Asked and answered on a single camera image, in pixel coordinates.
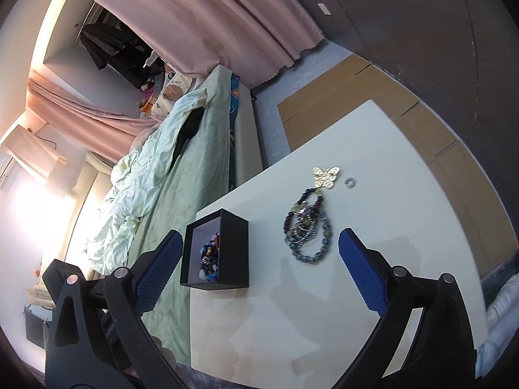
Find light green duvet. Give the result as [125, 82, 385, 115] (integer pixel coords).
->
[84, 88, 209, 275]

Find gold butterfly brooch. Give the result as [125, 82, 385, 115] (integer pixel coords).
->
[312, 166, 341, 189]

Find black hanging clothes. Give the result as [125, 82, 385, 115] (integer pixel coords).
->
[79, 23, 164, 89]

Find flat brown cardboard sheet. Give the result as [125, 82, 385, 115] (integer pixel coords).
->
[278, 54, 518, 278]

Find blue braided cord bracelet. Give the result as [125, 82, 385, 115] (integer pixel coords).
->
[198, 232, 222, 284]

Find white wall socket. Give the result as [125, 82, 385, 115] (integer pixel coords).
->
[318, 3, 332, 16]

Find pink curtain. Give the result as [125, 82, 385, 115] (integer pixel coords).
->
[24, 0, 327, 163]

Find dark beaded bracelets pile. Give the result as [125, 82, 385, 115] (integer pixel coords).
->
[282, 187, 334, 265]

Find patterned pillow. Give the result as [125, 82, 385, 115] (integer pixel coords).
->
[151, 72, 194, 118]

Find bed with green sheet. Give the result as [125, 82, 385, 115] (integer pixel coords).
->
[80, 63, 265, 365]

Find black jewelry box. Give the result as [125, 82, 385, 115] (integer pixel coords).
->
[180, 209, 250, 291]

